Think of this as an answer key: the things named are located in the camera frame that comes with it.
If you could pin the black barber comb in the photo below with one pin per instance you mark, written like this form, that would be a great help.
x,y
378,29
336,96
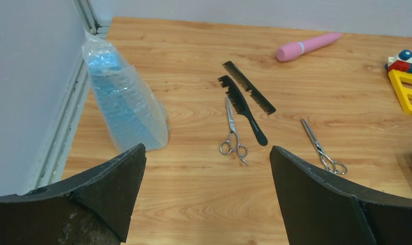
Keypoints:
x,y
246,84

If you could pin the colourful toy block bar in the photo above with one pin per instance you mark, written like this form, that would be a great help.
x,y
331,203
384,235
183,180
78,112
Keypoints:
x,y
401,62

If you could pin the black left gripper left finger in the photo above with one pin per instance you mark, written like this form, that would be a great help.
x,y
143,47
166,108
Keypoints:
x,y
92,207

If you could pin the silver straight scissors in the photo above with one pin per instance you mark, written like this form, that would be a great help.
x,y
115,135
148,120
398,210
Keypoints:
x,y
232,144

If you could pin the yellow triangular toy frame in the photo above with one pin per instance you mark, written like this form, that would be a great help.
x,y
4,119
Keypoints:
x,y
402,85

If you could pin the pink cylindrical wand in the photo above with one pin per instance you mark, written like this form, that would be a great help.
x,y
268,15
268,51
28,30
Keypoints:
x,y
293,50

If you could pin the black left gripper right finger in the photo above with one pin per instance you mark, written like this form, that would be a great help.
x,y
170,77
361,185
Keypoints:
x,y
319,207

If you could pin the silver thinning scissors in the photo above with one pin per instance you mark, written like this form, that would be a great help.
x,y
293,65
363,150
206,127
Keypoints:
x,y
334,167

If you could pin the left aluminium corner post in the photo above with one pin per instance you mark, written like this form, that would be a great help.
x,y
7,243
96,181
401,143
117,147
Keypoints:
x,y
52,162

